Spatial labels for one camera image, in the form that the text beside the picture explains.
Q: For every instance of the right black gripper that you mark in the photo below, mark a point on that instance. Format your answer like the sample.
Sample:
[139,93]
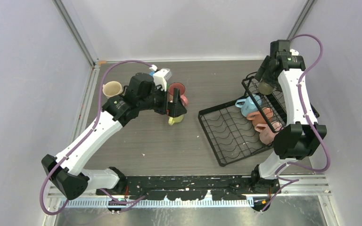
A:
[262,73]

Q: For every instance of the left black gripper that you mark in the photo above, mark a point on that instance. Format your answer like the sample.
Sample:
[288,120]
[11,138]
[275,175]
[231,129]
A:
[174,109]

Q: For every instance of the lime green mug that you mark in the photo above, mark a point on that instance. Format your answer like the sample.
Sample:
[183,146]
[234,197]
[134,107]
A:
[175,120]

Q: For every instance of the small beige cup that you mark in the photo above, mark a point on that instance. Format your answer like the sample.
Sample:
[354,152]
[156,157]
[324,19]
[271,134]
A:
[264,88]

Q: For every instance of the salmon pink mug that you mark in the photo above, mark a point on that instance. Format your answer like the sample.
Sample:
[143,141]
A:
[257,118]

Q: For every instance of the light pink mug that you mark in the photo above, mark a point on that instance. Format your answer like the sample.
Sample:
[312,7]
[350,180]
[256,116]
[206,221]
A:
[266,135]

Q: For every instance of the cream patterned mug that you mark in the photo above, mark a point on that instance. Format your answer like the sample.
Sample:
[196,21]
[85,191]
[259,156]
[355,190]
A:
[112,88]

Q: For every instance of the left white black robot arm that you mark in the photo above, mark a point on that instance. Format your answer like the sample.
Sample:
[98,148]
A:
[144,92]

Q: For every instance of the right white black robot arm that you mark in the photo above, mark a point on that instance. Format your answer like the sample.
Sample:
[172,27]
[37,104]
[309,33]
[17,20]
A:
[300,136]

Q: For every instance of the light blue faceted mug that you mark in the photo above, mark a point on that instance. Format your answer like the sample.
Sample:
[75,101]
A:
[247,105]

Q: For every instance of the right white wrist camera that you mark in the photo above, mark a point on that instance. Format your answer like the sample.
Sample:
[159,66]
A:
[294,52]

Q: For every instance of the black wire dish rack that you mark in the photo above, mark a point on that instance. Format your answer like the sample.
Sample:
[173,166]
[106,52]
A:
[283,121]

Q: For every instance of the aluminium rail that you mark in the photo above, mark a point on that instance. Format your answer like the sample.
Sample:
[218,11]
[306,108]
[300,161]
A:
[193,192]

